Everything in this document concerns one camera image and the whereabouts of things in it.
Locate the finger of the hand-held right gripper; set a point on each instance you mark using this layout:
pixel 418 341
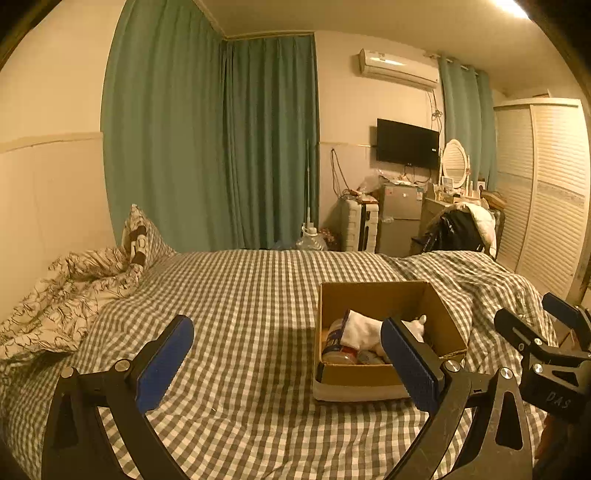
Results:
pixel 563 310
pixel 517 327

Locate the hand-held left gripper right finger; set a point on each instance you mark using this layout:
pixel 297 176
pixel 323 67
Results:
pixel 411 364

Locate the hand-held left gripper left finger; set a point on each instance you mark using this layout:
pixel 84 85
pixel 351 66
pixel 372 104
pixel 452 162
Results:
pixel 164 364

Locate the white sock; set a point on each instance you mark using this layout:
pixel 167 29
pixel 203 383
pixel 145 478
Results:
pixel 362 332

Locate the cardboard box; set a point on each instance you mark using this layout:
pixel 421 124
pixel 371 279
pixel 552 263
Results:
pixel 383 300

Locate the grey checkered blanket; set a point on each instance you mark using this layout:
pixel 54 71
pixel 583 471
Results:
pixel 254 346

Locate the white jacket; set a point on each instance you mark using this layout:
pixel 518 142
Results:
pixel 485 221

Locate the black jacket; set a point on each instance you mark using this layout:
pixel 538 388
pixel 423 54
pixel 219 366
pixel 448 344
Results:
pixel 455 230

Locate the white louvered wardrobe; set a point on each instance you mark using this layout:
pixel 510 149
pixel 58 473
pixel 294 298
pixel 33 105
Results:
pixel 545 194

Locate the leaf patterned duvet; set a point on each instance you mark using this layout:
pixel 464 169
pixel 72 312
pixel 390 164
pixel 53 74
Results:
pixel 60 300

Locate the checkered patterned pillow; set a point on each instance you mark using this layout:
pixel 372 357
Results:
pixel 147 240

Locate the wicker basket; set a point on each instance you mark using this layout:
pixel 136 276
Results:
pixel 493 199

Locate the wooden dressing table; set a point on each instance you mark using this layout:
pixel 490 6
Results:
pixel 434 207

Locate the silver small fridge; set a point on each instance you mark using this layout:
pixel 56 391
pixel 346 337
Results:
pixel 399 217

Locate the white ribbed suitcase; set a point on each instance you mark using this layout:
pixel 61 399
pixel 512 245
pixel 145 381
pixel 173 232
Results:
pixel 360 224

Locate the clear water jug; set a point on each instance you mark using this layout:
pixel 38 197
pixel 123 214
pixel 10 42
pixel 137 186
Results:
pixel 310 241

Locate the white oval mirror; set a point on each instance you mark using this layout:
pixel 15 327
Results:
pixel 455 161

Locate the clear plastic bag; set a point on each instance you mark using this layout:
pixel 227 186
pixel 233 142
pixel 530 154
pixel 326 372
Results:
pixel 369 183

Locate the green curtain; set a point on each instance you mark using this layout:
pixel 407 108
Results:
pixel 272 138
pixel 466 124
pixel 161 138

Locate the white air conditioner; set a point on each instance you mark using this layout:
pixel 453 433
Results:
pixel 397 68

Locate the black wall television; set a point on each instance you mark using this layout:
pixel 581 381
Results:
pixel 406 144

